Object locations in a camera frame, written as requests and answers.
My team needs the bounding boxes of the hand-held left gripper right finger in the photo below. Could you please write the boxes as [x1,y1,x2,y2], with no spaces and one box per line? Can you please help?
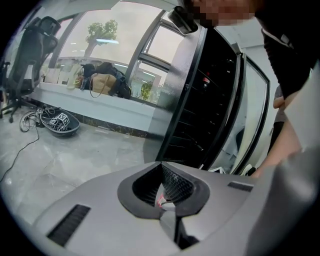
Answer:
[161,161,261,245]

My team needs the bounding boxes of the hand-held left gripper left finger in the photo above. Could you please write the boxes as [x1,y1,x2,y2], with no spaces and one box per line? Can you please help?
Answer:
[32,161,181,256]

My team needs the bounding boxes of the cola bottle red label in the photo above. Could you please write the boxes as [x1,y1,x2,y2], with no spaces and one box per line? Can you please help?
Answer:
[201,71,211,91]

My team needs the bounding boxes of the black server cabinet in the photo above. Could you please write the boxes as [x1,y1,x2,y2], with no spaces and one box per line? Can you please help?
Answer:
[143,24,242,173]

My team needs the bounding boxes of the person's right forearm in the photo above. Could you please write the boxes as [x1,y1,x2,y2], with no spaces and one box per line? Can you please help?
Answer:
[249,119,304,179]

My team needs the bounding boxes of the glass fridge door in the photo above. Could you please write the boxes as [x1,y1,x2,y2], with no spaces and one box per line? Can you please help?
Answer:
[199,53,271,176]

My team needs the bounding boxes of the black round tub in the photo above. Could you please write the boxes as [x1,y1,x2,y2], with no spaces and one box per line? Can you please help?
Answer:
[40,112,81,139]

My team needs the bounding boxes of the white window ledge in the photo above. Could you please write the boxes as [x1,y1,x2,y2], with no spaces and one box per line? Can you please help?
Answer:
[39,81,157,131]

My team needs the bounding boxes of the person's black shirt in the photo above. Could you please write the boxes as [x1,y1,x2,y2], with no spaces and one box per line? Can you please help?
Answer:
[254,9,320,101]

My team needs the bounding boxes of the black backpack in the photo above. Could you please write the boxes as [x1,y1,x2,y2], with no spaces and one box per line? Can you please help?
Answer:
[108,68,133,100]

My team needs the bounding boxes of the beige woven tote bag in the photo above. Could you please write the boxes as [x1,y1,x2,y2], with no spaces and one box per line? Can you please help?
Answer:
[89,72,118,99]

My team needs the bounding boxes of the white paper bag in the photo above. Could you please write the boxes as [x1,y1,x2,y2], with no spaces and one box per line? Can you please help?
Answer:
[58,71,70,85]
[43,67,61,84]

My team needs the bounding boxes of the black soft bag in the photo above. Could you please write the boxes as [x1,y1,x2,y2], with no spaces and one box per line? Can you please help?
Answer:
[81,61,116,78]

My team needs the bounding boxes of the person's head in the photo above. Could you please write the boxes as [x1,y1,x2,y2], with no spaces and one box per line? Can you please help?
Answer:
[178,0,262,28]

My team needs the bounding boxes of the black office chair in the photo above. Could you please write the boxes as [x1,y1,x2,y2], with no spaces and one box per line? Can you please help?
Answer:
[0,16,62,123]

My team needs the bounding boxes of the large black-framed window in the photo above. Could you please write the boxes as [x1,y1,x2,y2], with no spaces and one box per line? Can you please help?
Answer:
[48,9,187,106]

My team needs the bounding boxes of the green tree outside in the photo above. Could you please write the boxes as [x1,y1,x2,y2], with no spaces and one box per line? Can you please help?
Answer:
[84,19,119,58]

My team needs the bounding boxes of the black floor cable with adapter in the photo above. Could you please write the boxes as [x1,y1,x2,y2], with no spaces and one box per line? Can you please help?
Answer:
[0,124,40,185]

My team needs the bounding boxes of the tangle of grey cables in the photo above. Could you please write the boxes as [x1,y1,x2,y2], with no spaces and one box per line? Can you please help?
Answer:
[19,106,62,133]

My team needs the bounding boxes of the white tote bag yellow handles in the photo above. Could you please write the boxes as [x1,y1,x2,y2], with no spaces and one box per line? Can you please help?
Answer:
[65,64,85,90]

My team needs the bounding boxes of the black head camera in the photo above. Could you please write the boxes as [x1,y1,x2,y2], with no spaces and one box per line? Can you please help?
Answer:
[167,5,199,35]

